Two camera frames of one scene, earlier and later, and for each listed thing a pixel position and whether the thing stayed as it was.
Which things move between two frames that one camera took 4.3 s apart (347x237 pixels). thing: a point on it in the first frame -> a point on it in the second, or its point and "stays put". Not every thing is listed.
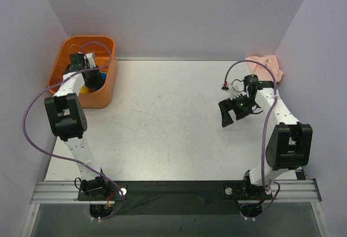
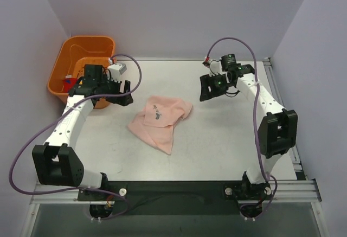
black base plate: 174,197 stays put
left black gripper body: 90,77 -> 114,90
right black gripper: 234,108 -> 207,87
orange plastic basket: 103,49 stays put
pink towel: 263,73 -> 156,123
